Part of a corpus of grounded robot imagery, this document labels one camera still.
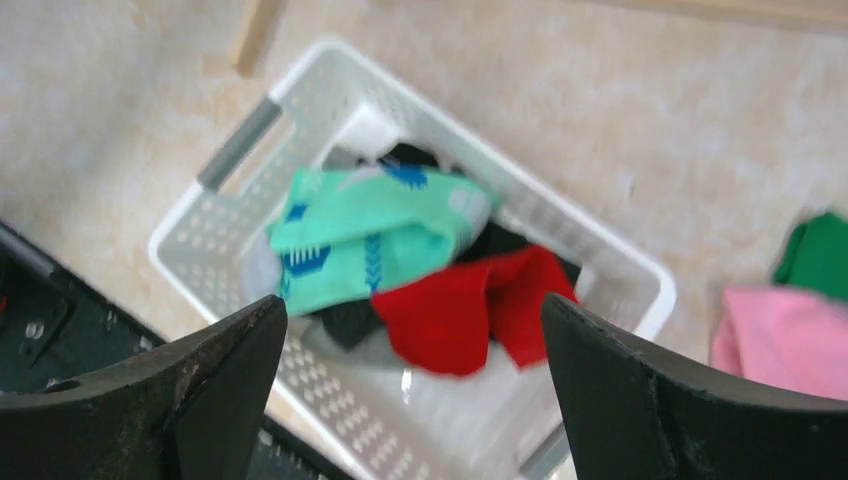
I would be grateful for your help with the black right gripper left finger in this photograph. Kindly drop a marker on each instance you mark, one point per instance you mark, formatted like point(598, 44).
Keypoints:
point(189, 409)

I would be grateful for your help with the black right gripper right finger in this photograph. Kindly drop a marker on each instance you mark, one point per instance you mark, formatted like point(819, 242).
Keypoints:
point(635, 410)

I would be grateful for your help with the white perforated plastic basket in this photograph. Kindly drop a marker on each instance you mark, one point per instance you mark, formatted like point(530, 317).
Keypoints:
point(387, 420)

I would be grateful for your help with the red sock with cat face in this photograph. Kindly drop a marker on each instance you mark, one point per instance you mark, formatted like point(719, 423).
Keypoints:
point(444, 323)

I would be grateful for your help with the teal patterned sock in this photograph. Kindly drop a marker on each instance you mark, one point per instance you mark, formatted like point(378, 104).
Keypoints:
point(347, 234)

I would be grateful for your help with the wooden drying rack frame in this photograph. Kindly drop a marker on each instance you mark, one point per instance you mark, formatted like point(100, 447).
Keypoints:
point(258, 18)

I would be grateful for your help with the pink cloth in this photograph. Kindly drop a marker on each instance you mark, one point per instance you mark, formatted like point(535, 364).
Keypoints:
point(783, 337)

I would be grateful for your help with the green cloth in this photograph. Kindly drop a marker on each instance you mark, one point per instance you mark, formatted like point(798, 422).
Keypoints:
point(815, 256)

